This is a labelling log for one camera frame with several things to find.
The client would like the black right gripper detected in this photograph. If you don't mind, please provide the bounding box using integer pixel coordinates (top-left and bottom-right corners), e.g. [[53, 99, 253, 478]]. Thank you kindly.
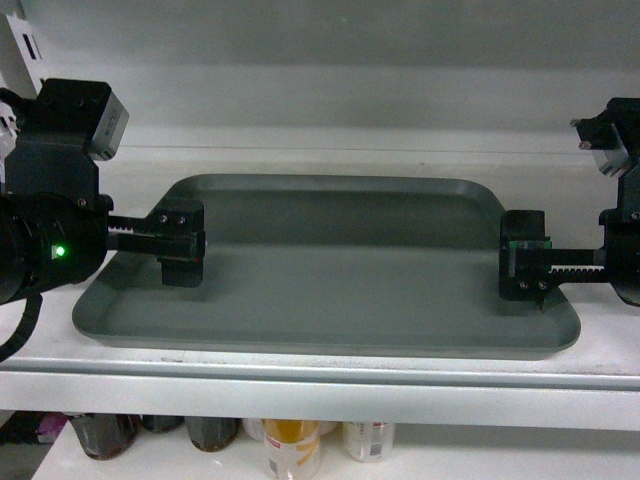
[[498, 97, 639, 306]]

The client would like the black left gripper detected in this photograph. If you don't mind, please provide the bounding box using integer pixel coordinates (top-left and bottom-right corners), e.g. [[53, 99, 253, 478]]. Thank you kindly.
[[1, 79, 206, 303]]

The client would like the grey rectangular serving tray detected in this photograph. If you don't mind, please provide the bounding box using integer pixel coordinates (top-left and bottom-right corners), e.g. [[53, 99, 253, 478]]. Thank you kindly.
[[72, 174, 581, 359]]

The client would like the white upper shelf board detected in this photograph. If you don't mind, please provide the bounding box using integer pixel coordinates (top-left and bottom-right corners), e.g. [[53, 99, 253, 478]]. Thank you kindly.
[[1, 122, 639, 430]]

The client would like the dark tea bottle middle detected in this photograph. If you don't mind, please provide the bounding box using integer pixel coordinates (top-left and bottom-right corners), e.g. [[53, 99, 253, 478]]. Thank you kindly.
[[185, 417, 240, 452]]

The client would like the dark tea bottle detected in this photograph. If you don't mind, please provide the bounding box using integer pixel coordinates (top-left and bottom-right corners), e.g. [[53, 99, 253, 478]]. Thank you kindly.
[[65, 412, 138, 461], [185, 417, 240, 452]]

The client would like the dark tea bottle left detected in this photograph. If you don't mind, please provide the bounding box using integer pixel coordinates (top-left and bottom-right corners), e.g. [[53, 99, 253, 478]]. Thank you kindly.
[[65, 412, 138, 461]]

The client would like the orange juice bottle front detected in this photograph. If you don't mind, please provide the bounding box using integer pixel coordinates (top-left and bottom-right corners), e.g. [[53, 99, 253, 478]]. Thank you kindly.
[[262, 418, 322, 480]]

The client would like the orange juice bottle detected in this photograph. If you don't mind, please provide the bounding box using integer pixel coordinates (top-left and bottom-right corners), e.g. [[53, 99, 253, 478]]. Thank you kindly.
[[342, 422, 396, 463], [262, 418, 322, 480]]

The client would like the white slotted shelf upright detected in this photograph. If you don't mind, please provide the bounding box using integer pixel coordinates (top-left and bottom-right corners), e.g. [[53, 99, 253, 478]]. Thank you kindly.
[[1, 14, 48, 98]]

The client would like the orange juice bottle right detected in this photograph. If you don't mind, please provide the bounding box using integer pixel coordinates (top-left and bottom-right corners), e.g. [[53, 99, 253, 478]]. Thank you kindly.
[[342, 422, 396, 463]]

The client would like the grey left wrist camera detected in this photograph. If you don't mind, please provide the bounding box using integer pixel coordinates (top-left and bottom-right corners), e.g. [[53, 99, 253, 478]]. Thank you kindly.
[[88, 93, 129, 161]]

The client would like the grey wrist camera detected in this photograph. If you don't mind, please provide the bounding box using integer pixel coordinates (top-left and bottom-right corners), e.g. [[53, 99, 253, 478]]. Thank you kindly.
[[88, 93, 129, 161], [570, 110, 632, 177]]

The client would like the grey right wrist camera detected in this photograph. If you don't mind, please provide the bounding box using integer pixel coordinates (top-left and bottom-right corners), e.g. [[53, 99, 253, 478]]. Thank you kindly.
[[570, 110, 632, 177]]

